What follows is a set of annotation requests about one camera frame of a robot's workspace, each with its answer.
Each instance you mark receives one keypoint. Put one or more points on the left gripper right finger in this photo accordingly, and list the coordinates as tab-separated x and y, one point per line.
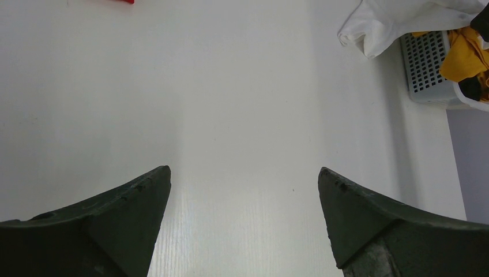
373	235

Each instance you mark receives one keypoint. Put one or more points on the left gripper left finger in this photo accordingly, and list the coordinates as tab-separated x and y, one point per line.
110	234

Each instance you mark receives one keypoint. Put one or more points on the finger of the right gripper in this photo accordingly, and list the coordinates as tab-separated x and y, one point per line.
481	24

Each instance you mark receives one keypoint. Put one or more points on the white t-shirt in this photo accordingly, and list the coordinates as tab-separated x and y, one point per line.
377	24

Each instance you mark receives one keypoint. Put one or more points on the yellow t-shirt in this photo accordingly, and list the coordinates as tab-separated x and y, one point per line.
467	57

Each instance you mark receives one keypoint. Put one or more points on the white plastic basket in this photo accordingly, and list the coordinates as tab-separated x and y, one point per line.
423	57

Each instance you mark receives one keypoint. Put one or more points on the black garment in basket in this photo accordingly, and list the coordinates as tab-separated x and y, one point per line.
471	88

